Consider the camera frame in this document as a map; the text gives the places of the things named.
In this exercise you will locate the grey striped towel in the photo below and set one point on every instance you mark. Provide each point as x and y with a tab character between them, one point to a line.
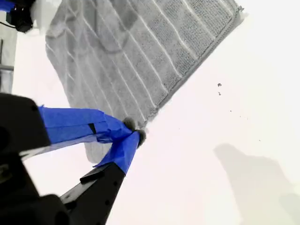
140	58

